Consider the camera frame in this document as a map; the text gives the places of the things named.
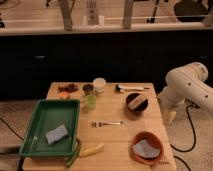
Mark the beige block in bowl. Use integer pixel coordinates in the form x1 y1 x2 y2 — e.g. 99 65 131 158
128 95 148 111

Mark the yellow toy banana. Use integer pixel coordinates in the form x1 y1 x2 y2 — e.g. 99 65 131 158
79 144 104 157

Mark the black handled white brush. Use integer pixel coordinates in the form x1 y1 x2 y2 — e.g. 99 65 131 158
115 84 149 93

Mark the white device on counter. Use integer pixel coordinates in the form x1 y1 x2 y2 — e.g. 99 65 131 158
86 0 99 25

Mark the small dark cup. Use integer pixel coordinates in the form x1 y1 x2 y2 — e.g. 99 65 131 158
83 84 94 95

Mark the small orange toy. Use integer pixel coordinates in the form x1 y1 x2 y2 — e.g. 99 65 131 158
59 91 70 99

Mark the blue sponge in tray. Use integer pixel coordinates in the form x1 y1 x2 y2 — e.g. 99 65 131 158
45 125 68 145

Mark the orange bowl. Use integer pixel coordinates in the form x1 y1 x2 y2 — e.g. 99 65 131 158
130 131 164 165

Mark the blue cloth in bowl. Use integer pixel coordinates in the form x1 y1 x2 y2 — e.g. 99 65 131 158
133 139 160 159

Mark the white cup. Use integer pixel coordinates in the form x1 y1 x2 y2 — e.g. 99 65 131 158
93 78 106 93

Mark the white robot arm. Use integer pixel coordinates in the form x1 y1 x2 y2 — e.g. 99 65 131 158
157 62 213 125

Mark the green toy vegetable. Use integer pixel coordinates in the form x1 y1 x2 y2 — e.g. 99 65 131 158
65 138 81 168

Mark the silver metal fork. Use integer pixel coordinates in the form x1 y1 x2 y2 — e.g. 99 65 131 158
91 121 123 128

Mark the green plastic tray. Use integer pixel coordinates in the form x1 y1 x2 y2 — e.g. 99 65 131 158
19 99 80 157

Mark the black power cable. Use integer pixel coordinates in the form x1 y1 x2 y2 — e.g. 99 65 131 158
170 104 197 154

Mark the dark red toy food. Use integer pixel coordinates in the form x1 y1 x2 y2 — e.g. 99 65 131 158
58 84 78 93

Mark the green translucent cup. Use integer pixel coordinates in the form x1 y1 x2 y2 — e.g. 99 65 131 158
84 94 96 109

